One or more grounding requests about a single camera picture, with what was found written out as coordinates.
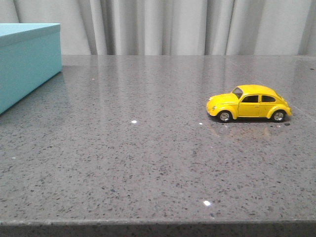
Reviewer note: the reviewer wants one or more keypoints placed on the light blue storage box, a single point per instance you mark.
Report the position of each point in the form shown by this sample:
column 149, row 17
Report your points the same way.
column 30, row 54

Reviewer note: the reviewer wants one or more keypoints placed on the yellow toy beetle car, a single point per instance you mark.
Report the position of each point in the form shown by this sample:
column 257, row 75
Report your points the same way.
column 249, row 101

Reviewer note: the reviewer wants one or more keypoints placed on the white pleated curtain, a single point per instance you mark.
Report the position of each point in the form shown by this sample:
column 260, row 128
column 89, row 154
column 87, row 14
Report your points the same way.
column 174, row 27

